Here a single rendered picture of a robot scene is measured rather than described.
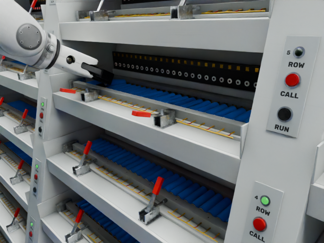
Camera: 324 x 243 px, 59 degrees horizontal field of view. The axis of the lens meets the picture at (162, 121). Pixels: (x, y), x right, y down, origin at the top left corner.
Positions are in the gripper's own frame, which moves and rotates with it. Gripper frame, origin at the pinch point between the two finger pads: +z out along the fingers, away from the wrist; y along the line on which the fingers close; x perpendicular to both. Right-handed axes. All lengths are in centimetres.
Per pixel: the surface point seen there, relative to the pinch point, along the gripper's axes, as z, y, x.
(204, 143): -4.5, -40.7, 8.0
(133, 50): 10.0, 4.2, -11.5
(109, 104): -2.3, -10.1, 6.6
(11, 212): 13, 51, 62
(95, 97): -2.6, -3.9, 6.1
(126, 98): -1.6, -14.5, 4.0
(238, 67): 7.1, -34.7, -8.8
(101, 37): -8.4, -7.1, -7.2
